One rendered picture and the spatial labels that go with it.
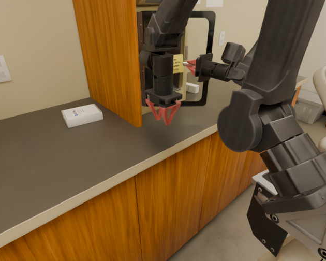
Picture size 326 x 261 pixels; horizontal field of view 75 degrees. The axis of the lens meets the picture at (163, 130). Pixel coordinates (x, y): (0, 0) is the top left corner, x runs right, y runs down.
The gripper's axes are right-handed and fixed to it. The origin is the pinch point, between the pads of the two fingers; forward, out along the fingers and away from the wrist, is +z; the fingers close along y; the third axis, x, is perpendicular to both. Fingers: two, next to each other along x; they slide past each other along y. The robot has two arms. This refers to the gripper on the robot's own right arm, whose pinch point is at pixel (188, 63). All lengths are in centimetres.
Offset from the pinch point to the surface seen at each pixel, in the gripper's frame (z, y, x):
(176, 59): 6.4, 0.9, 1.1
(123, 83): 16.5, -7.8, 21.6
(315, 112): -1, -100, -255
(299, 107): 18, -100, -255
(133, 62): 8.7, 1.9, 21.4
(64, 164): 4, -26, 55
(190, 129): -7.7, -26.0, 4.8
